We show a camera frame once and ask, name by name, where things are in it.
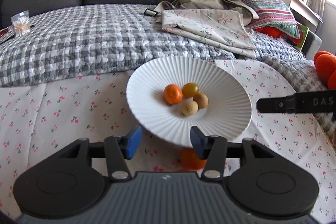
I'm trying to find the small brown kiwi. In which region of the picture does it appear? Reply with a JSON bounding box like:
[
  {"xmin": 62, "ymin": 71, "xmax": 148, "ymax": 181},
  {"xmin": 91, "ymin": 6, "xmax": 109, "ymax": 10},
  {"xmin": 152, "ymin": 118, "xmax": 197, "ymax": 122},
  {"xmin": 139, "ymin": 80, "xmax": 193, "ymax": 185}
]
[
  {"xmin": 181, "ymin": 101, "xmax": 199, "ymax": 117},
  {"xmin": 193, "ymin": 93, "xmax": 209, "ymax": 109}
]

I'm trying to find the red and floral pouch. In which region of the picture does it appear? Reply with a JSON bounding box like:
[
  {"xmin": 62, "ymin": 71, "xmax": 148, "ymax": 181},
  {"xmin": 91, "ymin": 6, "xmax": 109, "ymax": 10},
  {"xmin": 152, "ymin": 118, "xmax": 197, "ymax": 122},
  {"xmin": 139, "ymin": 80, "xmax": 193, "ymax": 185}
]
[{"xmin": 0, "ymin": 27, "xmax": 15, "ymax": 44}]

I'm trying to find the green red book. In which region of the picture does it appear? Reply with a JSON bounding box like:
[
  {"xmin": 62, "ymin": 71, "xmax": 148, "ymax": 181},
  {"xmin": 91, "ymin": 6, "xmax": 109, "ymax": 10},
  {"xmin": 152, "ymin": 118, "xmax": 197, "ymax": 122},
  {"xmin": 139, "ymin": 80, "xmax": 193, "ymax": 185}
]
[{"xmin": 289, "ymin": 23, "xmax": 309, "ymax": 51}]

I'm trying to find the orange plush toy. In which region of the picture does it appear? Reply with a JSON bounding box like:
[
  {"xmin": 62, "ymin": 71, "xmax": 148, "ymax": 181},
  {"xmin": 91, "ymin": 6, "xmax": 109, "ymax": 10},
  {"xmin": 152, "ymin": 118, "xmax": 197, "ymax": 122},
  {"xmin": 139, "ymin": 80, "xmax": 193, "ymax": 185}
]
[{"xmin": 313, "ymin": 51, "xmax": 336, "ymax": 90}]

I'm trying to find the striped colourful pillow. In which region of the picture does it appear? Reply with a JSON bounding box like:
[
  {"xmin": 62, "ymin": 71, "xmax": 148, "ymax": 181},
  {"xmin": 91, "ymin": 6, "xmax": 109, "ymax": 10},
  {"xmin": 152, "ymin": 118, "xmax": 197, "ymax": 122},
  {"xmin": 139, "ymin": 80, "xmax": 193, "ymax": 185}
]
[{"xmin": 240, "ymin": 0, "xmax": 299, "ymax": 39}]

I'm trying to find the black buckle strap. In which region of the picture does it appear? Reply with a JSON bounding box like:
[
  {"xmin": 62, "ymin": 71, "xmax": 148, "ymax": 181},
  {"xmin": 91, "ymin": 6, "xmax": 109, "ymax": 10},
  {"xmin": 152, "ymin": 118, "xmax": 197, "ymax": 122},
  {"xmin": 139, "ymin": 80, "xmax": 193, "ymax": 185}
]
[{"xmin": 143, "ymin": 8, "xmax": 159, "ymax": 18}]

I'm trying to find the dark green yellow tomato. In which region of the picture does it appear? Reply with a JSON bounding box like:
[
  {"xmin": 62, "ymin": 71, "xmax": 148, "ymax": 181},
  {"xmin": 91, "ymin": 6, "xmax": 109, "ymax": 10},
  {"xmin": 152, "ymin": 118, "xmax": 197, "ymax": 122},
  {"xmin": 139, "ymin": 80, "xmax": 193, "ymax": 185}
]
[{"xmin": 182, "ymin": 83, "xmax": 199, "ymax": 98}]

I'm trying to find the grey checked blanket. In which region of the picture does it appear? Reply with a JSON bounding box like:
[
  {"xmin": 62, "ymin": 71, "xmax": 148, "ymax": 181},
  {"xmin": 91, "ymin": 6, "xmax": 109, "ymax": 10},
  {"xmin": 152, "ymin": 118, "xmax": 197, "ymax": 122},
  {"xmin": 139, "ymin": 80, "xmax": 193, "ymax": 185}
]
[{"xmin": 0, "ymin": 4, "xmax": 336, "ymax": 135}]

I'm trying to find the beige canvas bag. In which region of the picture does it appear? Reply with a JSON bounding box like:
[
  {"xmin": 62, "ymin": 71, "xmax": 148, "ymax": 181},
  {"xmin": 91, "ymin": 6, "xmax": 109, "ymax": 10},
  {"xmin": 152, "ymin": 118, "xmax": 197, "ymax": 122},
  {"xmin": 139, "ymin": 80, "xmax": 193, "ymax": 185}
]
[{"xmin": 154, "ymin": 0, "xmax": 259, "ymax": 26}]

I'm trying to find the red plush cushion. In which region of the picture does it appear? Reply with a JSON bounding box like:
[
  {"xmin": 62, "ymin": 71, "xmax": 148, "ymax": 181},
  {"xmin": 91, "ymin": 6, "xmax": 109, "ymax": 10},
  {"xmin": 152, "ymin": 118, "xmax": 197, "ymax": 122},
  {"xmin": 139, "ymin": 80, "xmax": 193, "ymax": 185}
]
[{"xmin": 254, "ymin": 26, "xmax": 285, "ymax": 38}]

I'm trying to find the white ribbed plate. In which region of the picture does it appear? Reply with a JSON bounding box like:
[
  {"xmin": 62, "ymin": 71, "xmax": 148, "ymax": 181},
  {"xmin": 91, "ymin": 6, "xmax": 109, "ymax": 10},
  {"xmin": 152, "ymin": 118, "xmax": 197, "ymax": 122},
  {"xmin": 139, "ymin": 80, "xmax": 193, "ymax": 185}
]
[{"xmin": 126, "ymin": 57, "xmax": 252, "ymax": 147}]

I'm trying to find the clear bag of cotton swabs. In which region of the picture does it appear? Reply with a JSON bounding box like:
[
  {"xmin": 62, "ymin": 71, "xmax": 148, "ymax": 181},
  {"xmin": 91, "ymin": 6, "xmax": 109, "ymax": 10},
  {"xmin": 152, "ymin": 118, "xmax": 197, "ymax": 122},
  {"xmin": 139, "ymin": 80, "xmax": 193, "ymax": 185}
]
[{"xmin": 11, "ymin": 10, "xmax": 30, "ymax": 37}]

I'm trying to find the orange mandarin front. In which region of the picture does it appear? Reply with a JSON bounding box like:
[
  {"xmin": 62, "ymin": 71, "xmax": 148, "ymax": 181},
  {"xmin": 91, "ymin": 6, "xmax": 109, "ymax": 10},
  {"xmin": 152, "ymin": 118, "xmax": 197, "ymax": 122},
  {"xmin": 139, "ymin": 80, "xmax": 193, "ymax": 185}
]
[{"xmin": 179, "ymin": 148, "xmax": 207, "ymax": 170}]

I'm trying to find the orange mandarin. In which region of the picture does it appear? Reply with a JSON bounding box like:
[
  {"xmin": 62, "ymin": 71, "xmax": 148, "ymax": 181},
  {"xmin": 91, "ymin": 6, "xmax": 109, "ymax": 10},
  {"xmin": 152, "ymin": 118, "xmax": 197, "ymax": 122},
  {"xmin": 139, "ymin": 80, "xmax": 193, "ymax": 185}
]
[
  {"xmin": 163, "ymin": 84, "xmax": 183, "ymax": 105},
  {"xmin": 179, "ymin": 148, "xmax": 207, "ymax": 170}
]

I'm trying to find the cherry print tablecloth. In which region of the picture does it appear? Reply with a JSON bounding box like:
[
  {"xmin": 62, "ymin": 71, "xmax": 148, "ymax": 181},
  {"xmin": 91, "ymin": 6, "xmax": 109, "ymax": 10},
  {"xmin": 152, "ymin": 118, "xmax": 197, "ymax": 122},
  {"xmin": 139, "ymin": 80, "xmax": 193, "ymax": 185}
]
[{"xmin": 1, "ymin": 60, "xmax": 335, "ymax": 223}]

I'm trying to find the floral folded cloth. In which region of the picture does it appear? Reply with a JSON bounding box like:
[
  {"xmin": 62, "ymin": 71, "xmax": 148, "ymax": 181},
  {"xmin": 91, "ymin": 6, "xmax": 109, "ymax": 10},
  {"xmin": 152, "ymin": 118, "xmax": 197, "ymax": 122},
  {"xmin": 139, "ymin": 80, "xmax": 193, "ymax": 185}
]
[{"xmin": 159, "ymin": 9, "xmax": 256, "ymax": 59}]

